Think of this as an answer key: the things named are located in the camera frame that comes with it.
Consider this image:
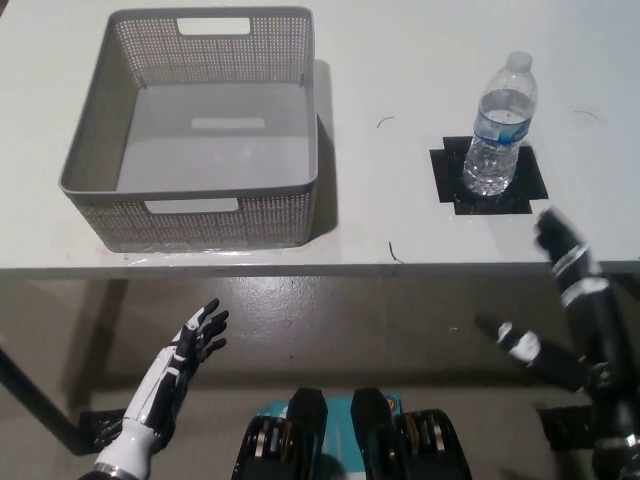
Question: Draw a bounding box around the black tape patch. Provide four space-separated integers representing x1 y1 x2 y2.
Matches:
430 135 550 217

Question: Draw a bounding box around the grey perforated plastic basket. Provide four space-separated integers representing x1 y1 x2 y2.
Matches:
58 5 321 254

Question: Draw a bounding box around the clear plastic water bottle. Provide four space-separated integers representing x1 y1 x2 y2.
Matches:
461 50 539 198

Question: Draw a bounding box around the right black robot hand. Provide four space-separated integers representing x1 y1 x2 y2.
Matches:
473 206 640 447

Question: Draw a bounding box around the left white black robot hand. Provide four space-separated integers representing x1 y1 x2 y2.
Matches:
94 298 230 477

